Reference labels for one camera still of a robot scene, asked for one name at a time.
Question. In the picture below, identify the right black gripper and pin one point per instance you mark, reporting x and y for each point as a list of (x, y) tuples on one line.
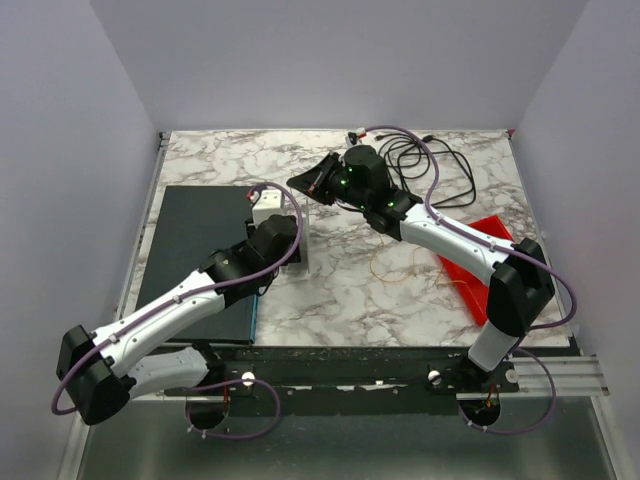
[(326, 176)]

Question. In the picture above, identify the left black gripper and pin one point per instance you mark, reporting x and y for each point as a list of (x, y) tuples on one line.
[(295, 248)]

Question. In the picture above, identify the grey cable spool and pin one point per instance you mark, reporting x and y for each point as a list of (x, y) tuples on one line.
[(304, 247)]

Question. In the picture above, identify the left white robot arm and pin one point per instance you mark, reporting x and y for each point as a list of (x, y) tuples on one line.
[(102, 370)]

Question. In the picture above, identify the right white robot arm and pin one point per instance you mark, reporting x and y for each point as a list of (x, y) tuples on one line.
[(516, 275)]

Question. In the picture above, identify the black flat box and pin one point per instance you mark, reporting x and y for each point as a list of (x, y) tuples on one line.
[(193, 222)]

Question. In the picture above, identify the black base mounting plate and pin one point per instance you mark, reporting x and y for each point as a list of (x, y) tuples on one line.
[(329, 381)]

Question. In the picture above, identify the red plastic tray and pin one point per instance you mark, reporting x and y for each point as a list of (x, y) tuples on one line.
[(472, 291)]

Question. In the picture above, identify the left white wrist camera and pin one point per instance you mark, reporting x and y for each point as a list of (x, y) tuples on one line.
[(265, 203)]

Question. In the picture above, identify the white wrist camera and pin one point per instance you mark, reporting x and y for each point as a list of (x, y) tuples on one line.
[(265, 203), (354, 138)]

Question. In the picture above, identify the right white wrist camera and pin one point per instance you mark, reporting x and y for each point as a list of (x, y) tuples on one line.
[(354, 138)]

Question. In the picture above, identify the aluminium rail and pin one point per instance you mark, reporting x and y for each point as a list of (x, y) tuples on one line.
[(572, 377)]

